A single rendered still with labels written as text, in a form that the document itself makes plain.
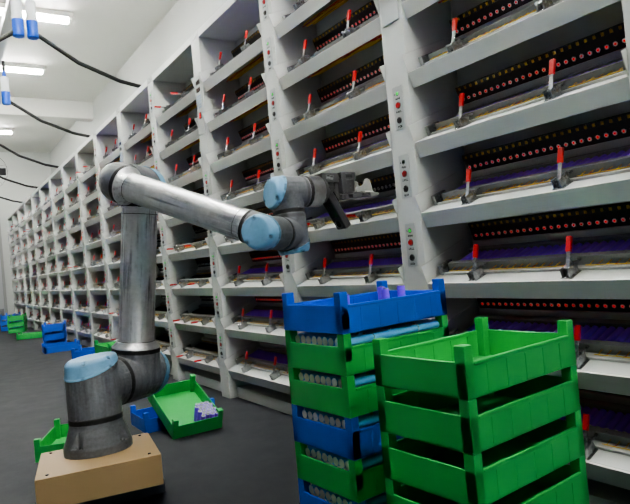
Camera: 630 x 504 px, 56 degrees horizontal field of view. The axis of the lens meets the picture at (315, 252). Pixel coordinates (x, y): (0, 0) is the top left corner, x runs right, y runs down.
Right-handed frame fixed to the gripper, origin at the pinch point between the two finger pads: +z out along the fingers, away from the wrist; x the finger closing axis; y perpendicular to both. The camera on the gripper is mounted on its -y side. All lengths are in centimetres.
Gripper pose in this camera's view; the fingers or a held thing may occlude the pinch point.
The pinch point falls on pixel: (371, 196)
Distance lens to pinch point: 185.1
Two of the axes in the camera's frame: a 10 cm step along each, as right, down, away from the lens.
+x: -5.8, 0.7, 8.1
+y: -1.0, -9.9, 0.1
